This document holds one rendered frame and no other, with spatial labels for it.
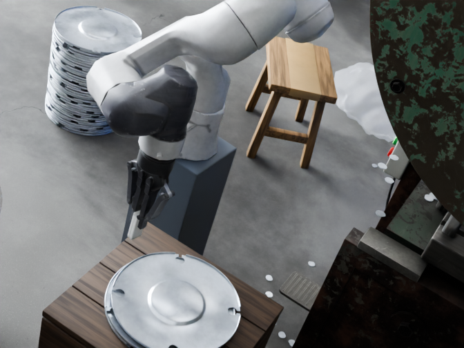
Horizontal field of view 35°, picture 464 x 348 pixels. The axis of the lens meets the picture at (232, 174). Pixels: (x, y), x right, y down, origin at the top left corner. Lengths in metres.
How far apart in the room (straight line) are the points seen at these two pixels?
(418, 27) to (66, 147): 1.68
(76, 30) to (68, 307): 1.16
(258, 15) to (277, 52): 1.37
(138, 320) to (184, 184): 0.44
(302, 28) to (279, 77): 1.13
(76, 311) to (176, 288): 0.22
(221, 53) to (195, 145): 0.56
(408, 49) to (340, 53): 2.48
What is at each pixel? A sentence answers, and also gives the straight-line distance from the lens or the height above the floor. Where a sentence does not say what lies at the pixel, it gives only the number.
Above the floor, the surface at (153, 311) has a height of 0.37.
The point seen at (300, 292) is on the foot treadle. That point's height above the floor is 0.16.
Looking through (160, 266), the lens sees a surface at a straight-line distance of 1.74.
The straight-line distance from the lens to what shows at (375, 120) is 3.00.
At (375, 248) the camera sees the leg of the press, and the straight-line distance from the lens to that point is 1.56.
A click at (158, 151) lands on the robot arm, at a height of 0.73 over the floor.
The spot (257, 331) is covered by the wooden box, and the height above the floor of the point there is 0.35.
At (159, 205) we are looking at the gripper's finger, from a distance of 1.54.
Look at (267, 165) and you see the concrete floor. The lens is 2.72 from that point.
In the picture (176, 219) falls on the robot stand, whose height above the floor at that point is 0.28.
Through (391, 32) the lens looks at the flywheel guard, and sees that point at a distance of 1.12.
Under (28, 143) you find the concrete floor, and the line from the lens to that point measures 2.58.
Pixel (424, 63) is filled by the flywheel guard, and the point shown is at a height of 1.15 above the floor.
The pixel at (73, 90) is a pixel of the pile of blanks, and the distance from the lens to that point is 2.55.
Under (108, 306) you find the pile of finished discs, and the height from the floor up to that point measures 0.36.
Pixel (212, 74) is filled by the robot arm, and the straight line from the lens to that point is 1.76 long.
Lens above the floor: 1.63
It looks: 38 degrees down
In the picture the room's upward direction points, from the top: 18 degrees clockwise
